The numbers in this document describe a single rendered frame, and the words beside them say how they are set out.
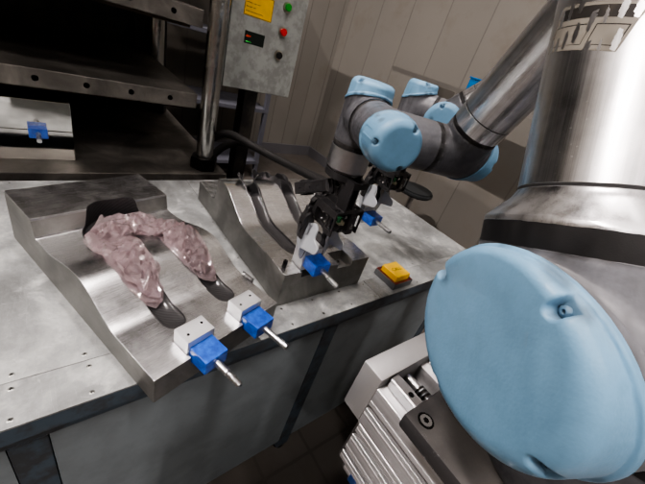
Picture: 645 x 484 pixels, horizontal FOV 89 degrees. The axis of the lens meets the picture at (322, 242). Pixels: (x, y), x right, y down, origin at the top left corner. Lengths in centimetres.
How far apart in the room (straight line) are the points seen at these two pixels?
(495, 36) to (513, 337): 305
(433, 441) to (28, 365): 57
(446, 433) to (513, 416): 19
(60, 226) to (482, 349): 74
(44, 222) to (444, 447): 73
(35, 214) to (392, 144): 64
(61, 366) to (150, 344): 13
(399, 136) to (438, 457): 35
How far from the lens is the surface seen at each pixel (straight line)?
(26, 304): 77
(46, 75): 126
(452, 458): 37
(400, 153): 46
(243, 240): 84
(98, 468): 92
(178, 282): 67
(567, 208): 20
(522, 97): 49
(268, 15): 146
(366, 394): 47
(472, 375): 21
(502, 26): 319
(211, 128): 130
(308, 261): 70
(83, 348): 68
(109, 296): 64
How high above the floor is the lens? 131
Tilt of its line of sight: 30 degrees down
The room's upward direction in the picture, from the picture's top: 19 degrees clockwise
